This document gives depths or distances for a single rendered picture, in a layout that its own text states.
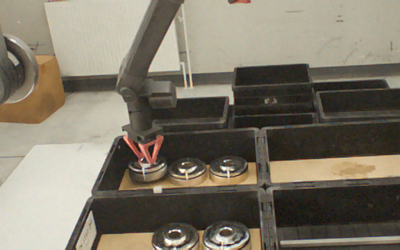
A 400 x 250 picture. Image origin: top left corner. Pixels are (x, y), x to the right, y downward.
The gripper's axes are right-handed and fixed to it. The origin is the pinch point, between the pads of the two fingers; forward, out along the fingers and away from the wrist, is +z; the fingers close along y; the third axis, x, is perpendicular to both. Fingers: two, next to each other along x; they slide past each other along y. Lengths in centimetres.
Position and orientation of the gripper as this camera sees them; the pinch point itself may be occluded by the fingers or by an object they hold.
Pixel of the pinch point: (146, 158)
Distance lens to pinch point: 142.5
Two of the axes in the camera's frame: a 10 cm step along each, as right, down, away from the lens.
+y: -6.5, -2.4, 7.2
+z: 1.0, 9.1, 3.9
